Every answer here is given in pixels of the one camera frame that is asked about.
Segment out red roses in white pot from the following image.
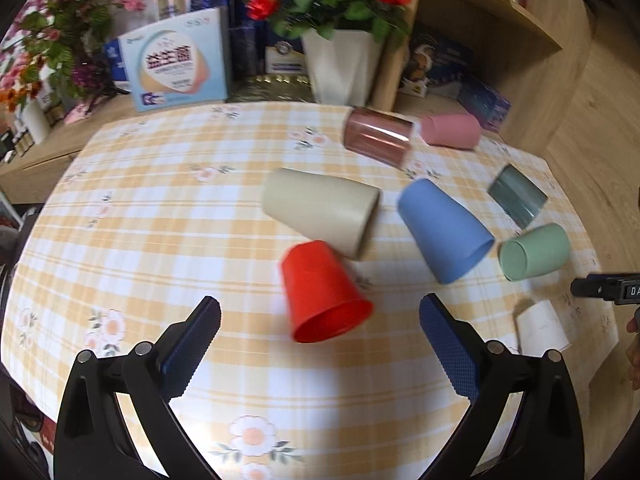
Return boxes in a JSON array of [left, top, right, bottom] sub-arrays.
[[243, 0, 412, 106]]

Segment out wooden shelf unit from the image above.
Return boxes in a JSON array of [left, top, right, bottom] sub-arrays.
[[372, 0, 594, 143]]

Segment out white plastic cup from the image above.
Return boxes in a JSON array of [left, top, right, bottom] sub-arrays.
[[515, 300, 570, 356]]

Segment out silver box behind probiotic box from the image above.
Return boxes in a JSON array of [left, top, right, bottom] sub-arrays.
[[152, 0, 190, 21]]

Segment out blue box behind roses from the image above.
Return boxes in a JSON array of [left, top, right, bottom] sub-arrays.
[[265, 25, 308, 75]]

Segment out brown transparent cup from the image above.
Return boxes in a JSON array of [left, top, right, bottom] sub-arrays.
[[343, 107, 413, 168]]

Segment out purple small box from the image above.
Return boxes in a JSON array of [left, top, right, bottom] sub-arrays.
[[458, 79, 511, 132]]

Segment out dark teal transparent cup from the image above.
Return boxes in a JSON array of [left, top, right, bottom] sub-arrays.
[[488, 164, 548, 230]]

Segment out red plastic cup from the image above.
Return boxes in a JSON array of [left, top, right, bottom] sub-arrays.
[[280, 240, 374, 344]]

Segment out blue plastic cup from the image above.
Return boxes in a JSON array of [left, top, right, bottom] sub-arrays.
[[397, 179, 495, 285]]

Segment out pink plastic cup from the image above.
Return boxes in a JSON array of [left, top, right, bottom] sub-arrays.
[[420, 113, 482, 150]]

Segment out black cookie box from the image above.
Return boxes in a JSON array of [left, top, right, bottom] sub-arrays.
[[398, 30, 472, 100]]

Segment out low wooden side cabinet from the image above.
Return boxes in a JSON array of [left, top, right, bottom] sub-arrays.
[[0, 96, 140, 204]]

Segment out person's right hand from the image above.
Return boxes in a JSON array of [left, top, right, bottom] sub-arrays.
[[626, 318, 640, 391]]

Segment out pink blossom flower arrangement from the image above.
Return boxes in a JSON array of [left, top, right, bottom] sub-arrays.
[[1, 0, 145, 113]]

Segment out beige plastic cup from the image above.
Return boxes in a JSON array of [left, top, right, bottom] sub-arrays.
[[262, 168, 381, 259]]

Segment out light blue probiotic box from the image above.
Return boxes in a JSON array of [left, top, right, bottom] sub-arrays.
[[118, 8, 231, 113]]

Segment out green gold tray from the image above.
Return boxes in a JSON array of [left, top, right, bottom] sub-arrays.
[[228, 74, 316, 103]]

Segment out green plastic cup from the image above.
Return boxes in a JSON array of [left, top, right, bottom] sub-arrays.
[[498, 223, 570, 282]]

